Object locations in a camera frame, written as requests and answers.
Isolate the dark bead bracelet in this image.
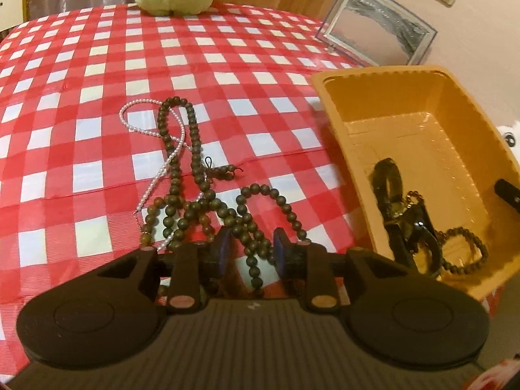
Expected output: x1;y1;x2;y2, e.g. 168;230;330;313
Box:
435;227;490;276

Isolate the long dark bead necklace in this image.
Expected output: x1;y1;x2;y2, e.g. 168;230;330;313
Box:
140;97;310;307

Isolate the orange plastic tray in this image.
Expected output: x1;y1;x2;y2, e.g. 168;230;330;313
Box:
311;64;520;300

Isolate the red white checkered tablecloth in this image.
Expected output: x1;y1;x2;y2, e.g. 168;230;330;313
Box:
0;2;504;376

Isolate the clear glass picture frame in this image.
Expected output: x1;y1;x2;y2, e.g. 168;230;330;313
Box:
316;0;438;66

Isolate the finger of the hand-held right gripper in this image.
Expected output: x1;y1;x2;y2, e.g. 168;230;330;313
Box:
493;178;520;214

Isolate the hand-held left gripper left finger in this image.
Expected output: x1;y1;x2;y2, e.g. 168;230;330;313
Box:
97;227;233;313

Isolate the white plush toy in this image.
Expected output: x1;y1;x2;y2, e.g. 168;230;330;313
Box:
498;121;520;150

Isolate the white pearl necklace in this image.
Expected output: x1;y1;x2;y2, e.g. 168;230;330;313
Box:
119;99;188;253

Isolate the gold chain watch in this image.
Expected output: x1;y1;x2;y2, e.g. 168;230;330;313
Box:
400;189;432;228

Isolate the black strap watch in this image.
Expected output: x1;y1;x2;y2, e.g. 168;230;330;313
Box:
371;158;444;279

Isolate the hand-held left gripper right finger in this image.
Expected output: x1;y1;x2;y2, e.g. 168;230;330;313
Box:
272;227;407;313

